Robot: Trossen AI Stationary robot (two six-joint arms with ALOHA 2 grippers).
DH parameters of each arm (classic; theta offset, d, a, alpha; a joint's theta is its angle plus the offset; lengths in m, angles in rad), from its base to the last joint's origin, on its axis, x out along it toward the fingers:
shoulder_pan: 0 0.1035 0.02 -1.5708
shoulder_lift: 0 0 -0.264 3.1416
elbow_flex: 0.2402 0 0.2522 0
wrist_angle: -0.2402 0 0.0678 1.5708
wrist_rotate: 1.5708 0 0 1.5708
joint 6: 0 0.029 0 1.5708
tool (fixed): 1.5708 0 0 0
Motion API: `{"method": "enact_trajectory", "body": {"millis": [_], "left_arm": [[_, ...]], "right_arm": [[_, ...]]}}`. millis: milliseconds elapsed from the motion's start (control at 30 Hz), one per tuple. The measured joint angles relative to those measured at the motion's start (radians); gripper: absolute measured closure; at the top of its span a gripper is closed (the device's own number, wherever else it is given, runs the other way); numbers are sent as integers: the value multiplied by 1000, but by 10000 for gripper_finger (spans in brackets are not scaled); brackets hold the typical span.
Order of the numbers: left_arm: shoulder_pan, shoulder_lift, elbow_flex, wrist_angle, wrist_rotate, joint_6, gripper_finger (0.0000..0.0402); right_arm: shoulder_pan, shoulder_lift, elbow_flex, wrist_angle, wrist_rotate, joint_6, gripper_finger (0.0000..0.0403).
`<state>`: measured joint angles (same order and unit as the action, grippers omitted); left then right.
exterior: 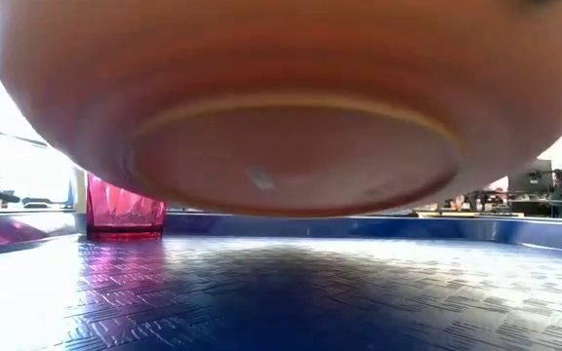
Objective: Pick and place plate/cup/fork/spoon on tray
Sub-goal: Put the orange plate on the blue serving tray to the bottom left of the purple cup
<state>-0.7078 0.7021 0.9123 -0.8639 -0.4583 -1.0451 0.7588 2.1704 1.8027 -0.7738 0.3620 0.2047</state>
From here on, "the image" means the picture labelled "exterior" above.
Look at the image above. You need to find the orange plate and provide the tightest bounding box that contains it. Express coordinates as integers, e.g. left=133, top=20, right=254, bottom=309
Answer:
left=0, top=0, right=562, bottom=219

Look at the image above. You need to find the red translucent cup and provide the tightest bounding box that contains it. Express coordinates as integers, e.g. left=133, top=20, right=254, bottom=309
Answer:
left=85, top=173, right=168, bottom=241

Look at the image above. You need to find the blue plastic tray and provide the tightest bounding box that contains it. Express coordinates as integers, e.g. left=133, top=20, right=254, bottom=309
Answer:
left=0, top=210, right=562, bottom=351

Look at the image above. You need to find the cluttered background workbench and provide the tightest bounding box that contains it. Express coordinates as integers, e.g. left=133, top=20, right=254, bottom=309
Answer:
left=417, top=158, right=562, bottom=219

